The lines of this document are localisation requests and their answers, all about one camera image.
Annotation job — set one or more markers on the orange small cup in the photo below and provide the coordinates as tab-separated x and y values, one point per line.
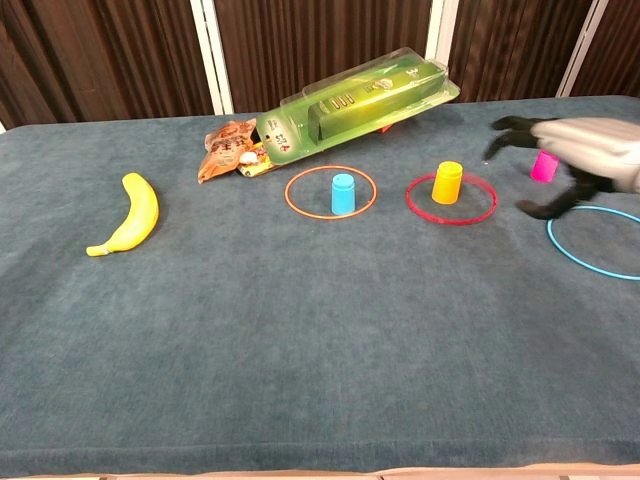
446	185

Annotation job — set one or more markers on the green blister pack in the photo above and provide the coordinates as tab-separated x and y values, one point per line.
360	105

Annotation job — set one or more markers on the dark blue table cloth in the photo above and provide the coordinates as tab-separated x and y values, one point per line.
300	325

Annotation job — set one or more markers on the blue small cup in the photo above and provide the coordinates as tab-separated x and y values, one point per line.
343	197

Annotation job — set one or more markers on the yellow banana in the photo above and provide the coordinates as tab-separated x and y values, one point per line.
135	215

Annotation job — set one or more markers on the brown snack packet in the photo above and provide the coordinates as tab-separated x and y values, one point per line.
225	147

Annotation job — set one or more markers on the pink small cup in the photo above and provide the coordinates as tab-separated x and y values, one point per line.
544	167

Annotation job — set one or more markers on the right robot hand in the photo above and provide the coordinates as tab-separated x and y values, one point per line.
590	145

